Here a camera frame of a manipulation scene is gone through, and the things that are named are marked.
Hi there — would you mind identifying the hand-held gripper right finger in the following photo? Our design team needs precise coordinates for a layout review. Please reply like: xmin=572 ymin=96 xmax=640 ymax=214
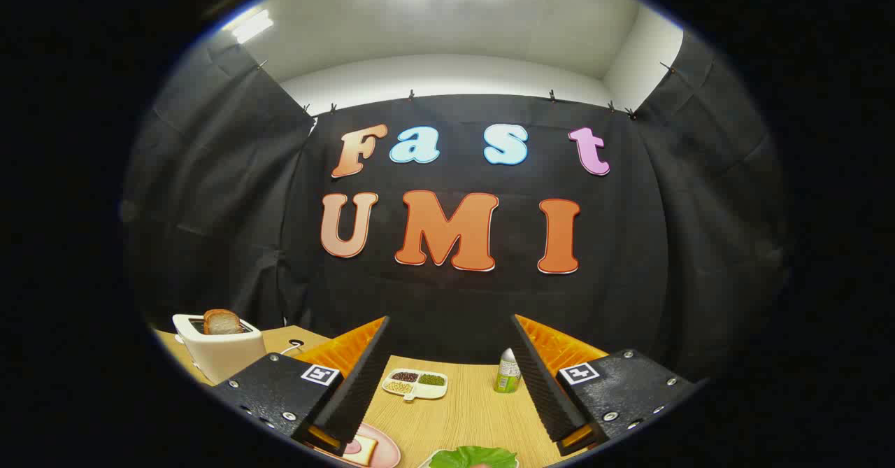
xmin=510 ymin=314 xmax=700 ymax=457

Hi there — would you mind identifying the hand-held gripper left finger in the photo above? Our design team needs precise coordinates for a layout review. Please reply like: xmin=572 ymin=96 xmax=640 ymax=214
xmin=210 ymin=315 xmax=391 ymax=456

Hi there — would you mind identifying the green lettuce leaf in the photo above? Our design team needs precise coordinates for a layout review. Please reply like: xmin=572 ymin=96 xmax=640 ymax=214
xmin=428 ymin=446 xmax=518 ymax=468

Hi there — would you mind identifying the toasted bread slice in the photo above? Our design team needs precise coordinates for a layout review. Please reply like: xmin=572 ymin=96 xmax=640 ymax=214
xmin=203 ymin=309 xmax=244 ymax=336

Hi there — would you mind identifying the green and silver bottle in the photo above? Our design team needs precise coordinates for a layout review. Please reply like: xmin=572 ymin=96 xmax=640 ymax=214
xmin=494 ymin=348 xmax=522 ymax=394

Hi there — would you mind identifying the white divided bean dish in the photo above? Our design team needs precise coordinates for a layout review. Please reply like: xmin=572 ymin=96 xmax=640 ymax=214
xmin=382 ymin=369 xmax=448 ymax=402

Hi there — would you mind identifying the white bread slice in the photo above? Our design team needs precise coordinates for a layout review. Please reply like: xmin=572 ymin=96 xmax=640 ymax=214
xmin=341 ymin=434 xmax=379 ymax=467

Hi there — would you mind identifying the pink plate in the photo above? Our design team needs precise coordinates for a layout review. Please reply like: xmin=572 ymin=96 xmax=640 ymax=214
xmin=315 ymin=423 xmax=402 ymax=468

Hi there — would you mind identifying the white rectangular plate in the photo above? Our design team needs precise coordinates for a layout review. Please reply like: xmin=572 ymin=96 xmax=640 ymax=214
xmin=418 ymin=449 xmax=522 ymax=468

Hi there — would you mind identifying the black backdrop cloth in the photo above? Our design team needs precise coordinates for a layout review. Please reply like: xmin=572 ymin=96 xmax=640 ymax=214
xmin=122 ymin=31 xmax=791 ymax=385

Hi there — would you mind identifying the white toaster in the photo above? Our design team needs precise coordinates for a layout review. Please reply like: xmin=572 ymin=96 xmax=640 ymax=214
xmin=172 ymin=313 xmax=267 ymax=385

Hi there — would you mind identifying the small ceiling light panel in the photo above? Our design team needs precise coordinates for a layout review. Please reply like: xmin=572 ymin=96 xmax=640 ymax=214
xmin=231 ymin=10 xmax=275 ymax=44

